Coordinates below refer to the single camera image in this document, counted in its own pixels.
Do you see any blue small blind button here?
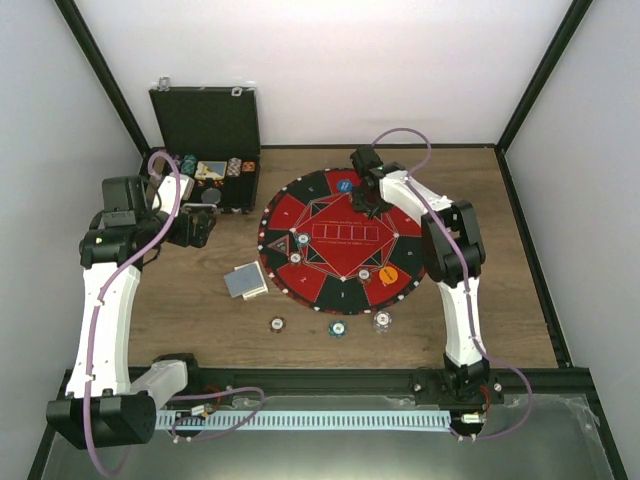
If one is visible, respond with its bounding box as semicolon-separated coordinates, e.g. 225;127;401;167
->
336;179;353;193

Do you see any teal chips seat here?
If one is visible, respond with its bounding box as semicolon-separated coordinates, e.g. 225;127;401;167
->
296;233;311;246

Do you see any red black chips bottom seat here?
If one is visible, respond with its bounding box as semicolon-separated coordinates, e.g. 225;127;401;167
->
358;269;371;283

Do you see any red black chips seat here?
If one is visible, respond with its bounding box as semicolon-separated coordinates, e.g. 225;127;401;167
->
289;253;302;265
358;269;371;283

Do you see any red black chip stack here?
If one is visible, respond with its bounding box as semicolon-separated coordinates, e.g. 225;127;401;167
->
269;317;286;333

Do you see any teal chip stack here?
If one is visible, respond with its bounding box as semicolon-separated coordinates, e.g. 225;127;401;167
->
328;321;347;338
181;155;198;175

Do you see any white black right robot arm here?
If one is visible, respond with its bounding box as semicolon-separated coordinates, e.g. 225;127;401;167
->
350;145;490;403

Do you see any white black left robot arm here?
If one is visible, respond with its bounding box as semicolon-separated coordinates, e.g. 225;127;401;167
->
46;174;215;450

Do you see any grey round dealer disc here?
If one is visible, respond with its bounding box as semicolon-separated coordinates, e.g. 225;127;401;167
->
201;188;222;205

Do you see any boxed card deck in case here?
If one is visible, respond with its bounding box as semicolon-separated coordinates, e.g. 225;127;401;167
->
194;161;227;181

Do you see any teal chip stack in case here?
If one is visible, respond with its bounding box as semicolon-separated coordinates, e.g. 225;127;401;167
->
181;155;198;175

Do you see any round red black poker mat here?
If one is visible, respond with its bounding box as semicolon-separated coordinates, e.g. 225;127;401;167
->
258;168;425;315

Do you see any blue backed card deck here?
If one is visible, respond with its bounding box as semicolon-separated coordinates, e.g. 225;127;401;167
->
224;270;255;298

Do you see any orange big blind button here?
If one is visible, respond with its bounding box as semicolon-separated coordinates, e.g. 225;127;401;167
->
378;265;399;285

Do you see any red yellow chip stack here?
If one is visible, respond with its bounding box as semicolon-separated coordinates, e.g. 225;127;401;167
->
242;161;256;173

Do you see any black poker chip case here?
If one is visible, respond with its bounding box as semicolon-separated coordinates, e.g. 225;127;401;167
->
149;77;261;214

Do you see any white purple chip stack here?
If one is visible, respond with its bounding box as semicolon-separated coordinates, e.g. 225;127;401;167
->
372;310;392;333

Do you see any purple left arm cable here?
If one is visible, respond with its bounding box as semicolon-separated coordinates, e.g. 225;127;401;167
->
84;151;183;476

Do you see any light blue slotted cable duct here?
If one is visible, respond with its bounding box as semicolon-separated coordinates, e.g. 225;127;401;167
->
155;410;451;433

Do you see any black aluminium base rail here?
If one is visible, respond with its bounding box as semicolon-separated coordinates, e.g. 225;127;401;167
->
178;367;597;409

